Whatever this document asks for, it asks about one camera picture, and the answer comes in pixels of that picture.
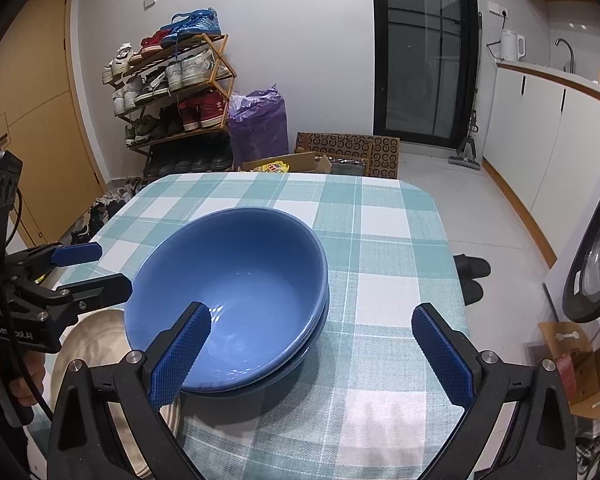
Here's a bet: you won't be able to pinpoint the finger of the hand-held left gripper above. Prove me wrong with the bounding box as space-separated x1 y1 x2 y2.
7 241 104 282
27 273 133 332

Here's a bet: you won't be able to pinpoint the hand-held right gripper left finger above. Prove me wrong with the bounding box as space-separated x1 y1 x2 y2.
46 301 212 480

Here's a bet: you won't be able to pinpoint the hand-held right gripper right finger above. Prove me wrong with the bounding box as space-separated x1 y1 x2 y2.
411 302 578 480

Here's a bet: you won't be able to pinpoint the large beige plate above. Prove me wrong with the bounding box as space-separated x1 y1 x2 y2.
50 309 183 480

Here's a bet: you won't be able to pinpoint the dark blue bowl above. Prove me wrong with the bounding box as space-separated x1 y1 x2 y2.
124 208 330 394

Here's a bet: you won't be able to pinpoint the person's left hand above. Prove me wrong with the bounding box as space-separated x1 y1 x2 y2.
0 350 47 408

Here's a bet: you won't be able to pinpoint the pile of dark shoes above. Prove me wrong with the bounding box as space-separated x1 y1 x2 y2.
70 175 157 247

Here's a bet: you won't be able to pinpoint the black slipper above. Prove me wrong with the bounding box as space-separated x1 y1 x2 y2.
453 254 492 279
457 278 485 306

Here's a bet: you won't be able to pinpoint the teal checked tablecloth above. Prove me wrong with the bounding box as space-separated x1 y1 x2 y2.
52 172 472 480

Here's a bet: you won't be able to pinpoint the open red cardboard box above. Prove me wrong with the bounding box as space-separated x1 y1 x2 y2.
537 320 600 419

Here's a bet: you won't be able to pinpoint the yellow wooden door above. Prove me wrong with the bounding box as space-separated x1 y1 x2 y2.
0 0 107 247

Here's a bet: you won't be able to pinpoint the rows of assorted shoes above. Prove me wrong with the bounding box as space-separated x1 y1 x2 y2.
102 7 236 177

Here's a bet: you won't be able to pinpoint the grey stick vacuum cleaner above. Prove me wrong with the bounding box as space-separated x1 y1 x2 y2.
448 10 484 171

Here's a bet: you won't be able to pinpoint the purple plastic bag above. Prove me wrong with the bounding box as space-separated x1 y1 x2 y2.
228 85 290 172

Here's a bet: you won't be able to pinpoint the open brown cardboard box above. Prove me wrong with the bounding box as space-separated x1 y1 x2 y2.
241 151 332 176

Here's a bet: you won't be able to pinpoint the white kitchen cabinet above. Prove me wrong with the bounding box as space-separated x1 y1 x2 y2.
482 60 600 269

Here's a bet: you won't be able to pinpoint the patterned brown cardboard box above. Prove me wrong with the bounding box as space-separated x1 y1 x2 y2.
295 132 374 162

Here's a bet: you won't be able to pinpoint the black framed glass door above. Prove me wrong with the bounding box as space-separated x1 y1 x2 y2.
371 0 481 149

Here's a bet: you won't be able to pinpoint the white electric kettle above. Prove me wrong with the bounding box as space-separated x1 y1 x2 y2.
500 29 527 62

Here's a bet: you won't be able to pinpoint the chrome kitchen faucet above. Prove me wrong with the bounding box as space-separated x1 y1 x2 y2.
554 37 576 74

